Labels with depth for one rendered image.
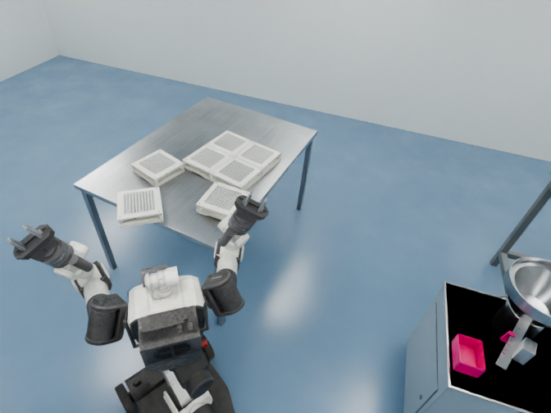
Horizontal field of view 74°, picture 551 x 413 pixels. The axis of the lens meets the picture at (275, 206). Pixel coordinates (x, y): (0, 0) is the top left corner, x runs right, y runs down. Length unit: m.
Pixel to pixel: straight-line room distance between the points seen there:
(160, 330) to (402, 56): 4.29
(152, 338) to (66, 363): 1.59
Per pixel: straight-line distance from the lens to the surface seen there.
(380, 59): 4.98
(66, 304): 3.16
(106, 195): 2.51
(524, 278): 2.25
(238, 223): 1.33
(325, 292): 3.02
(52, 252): 1.35
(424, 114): 5.24
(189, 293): 1.42
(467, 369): 2.04
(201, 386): 1.68
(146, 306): 1.42
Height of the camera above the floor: 2.44
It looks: 42 degrees down
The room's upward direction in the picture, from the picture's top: 6 degrees clockwise
